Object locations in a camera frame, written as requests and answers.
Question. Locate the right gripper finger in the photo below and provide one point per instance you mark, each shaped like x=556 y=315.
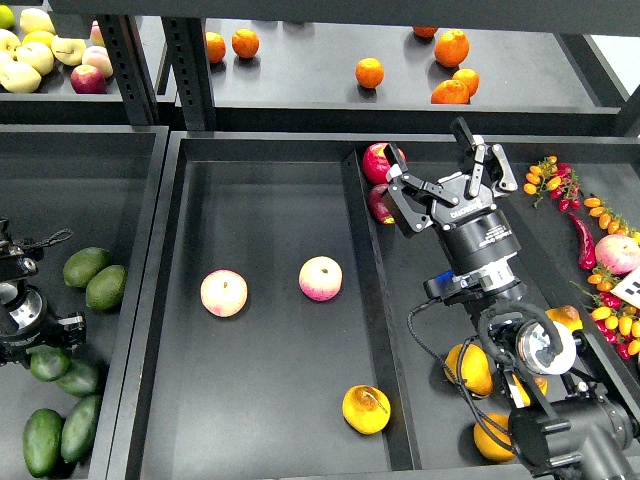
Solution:
x=481 y=158
x=407 y=196

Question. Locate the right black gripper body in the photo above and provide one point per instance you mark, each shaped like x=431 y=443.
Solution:
x=473 y=233

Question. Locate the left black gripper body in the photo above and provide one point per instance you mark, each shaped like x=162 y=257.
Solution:
x=51 y=330

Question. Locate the dark green avocado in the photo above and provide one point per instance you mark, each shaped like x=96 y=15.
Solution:
x=49 y=364

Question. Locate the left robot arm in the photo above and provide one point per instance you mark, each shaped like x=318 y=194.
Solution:
x=27 y=320

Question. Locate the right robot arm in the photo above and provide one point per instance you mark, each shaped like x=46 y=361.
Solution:
x=570 y=417

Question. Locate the dark avocado in left bin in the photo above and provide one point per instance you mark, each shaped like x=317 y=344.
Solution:
x=82 y=379

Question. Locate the green avocado beside upper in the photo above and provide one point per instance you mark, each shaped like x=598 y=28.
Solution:
x=105 y=291

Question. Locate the green avocado upper left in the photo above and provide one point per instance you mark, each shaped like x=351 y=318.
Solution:
x=84 y=265

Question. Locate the yellow pear with brown tip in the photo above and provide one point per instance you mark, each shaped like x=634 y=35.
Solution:
x=566 y=315

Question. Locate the small yellow pear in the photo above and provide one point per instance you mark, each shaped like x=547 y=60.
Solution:
x=541 y=383

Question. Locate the yellow pear bottom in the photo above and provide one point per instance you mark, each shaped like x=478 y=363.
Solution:
x=493 y=442

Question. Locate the dark red apple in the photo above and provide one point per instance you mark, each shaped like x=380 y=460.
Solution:
x=377 y=208

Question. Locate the bright red apple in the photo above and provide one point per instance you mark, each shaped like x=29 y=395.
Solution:
x=375 y=164

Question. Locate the black bin divider right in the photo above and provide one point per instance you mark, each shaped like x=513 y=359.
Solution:
x=549 y=253

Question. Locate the black bin divider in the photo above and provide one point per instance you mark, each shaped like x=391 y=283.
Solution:
x=389 y=376
x=549 y=253

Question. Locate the upper cherry tomato bunch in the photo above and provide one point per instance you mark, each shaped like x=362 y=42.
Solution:
x=556 y=180

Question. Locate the cherry tomato bunch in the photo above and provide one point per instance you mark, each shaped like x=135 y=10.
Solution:
x=556 y=180
x=617 y=319

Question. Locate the orange front right shelf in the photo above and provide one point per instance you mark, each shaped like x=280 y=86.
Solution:
x=450 y=92

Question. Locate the orange shelf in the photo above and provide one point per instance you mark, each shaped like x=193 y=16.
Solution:
x=369 y=73
x=469 y=77
x=450 y=92

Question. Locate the red chili pepper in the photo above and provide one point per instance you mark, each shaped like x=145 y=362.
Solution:
x=586 y=256

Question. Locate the large orange upper right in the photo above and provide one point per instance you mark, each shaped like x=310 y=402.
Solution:
x=452 y=48

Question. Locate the pink apple centre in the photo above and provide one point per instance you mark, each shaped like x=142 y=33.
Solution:
x=320 y=278

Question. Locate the pink apple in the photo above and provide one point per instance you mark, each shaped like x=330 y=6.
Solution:
x=224 y=293
x=320 y=278

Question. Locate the orange cherry tomato sprig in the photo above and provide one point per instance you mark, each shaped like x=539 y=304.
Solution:
x=608 y=220

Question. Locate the orange centre shelf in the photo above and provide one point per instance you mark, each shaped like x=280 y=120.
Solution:
x=369 y=73

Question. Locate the orange under shelf edge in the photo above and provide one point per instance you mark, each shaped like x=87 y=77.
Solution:
x=425 y=32

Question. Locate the pink peach right bin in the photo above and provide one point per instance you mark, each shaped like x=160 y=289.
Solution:
x=618 y=253

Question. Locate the black left display bin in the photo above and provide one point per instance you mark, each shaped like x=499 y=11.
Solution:
x=102 y=184

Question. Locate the black display bin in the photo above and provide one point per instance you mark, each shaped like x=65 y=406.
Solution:
x=258 y=395
x=102 y=184

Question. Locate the pink apple left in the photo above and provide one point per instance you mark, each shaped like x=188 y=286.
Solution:
x=224 y=293

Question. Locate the white label card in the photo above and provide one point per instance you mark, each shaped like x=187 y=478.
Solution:
x=628 y=289

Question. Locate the lower cherry tomato bunch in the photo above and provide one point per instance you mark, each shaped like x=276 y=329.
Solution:
x=617 y=319

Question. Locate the black upper shelf tray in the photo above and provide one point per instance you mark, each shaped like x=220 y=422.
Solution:
x=302 y=79

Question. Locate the black centre display bin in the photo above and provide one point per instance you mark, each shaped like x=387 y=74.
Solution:
x=258 y=395

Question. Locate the black bin divider left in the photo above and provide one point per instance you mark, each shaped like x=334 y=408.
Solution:
x=389 y=376

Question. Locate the black upper left tray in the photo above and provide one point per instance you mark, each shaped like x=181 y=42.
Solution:
x=55 y=102

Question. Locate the orange far left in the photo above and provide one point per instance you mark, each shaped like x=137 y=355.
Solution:
x=216 y=47

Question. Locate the black top shelf beam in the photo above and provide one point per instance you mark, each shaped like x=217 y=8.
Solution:
x=614 y=18

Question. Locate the black perforated post right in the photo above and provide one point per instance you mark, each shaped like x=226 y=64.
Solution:
x=186 y=49

